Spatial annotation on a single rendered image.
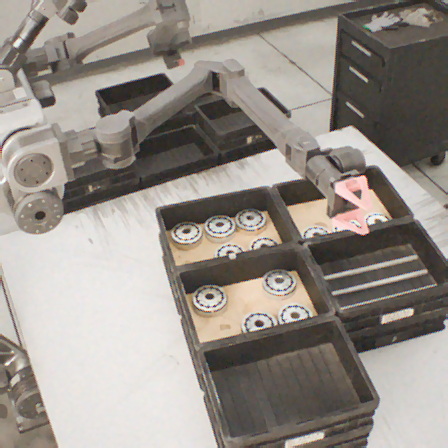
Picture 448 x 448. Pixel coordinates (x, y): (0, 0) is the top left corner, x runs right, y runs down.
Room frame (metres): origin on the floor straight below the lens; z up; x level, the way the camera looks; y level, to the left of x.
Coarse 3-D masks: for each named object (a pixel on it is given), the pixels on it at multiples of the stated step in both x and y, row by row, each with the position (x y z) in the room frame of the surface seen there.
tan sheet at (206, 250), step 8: (200, 224) 1.66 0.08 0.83; (272, 224) 1.64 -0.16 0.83; (168, 232) 1.63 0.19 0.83; (264, 232) 1.61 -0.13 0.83; (272, 232) 1.60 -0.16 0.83; (208, 240) 1.58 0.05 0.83; (232, 240) 1.57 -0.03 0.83; (240, 240) 1.57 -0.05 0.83; (248, 240) 1.57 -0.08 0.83; (280, 240) 1.56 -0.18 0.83; (176, 248) 1.55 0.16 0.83; (192, 248) 1.54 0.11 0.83; (200, 248) 1.54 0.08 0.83; (208, 248) 1.54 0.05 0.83; (216, 248) 1.54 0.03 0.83; (176, 256) 1.51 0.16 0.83; (184, 256) 1.51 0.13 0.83; (192, 256) 1.51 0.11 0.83; (200, 256) 1.50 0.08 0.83; (208, 256) 1.50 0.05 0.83; (176, 264) 1.47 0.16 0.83
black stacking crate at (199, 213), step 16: (256, 192) 1.71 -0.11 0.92; (176, 208) 1.65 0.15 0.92; (192, 208) 1.66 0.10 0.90; (208, 208) 1.67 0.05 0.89; (224, 208) 1.68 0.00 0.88; (240, 208) 1.70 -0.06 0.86; (256, 208) 1.71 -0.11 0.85; (272, 208) 1.66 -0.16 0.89; (176, 224) 1.64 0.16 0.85; (160, 240) 1.59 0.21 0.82; (288, 240) 1.50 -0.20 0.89; (176, 288) 1.37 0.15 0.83
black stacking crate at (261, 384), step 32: (224, 352) 1.06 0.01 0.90; (256, 352) 1.08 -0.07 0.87; (288, 352) 1.10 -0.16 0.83; (320, 352) 1.10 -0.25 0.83; (224, 384) 1.01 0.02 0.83; (256, 384) 1.01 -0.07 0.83; (288, 384) 1.00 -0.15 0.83; (320, 384) 1.00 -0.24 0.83; (352, 384) 0.99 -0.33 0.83; (224, 416) 0.91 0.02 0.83; (256, 416) 0.91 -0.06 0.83; (288, 416) 0.90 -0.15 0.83; (352, 416) 0.86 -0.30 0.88
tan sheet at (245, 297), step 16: (224, 288) 1.36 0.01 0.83; (240, 288) 1.36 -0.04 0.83; (256, 288) 1.36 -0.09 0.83; (304, 288) 1.35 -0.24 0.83; (192, 304) 1.30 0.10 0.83; (240, 304) 1.29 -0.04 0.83; (256, 304) 1.29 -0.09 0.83; (272, 304) 1.29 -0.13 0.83; (304, 304) 1.28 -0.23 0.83; (208, 320) 1.24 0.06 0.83; (224, 320) 1.23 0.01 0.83; (240, 320) 1.23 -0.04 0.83; (208, 336) 1.18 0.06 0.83; (224, 336) 1.17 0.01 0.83
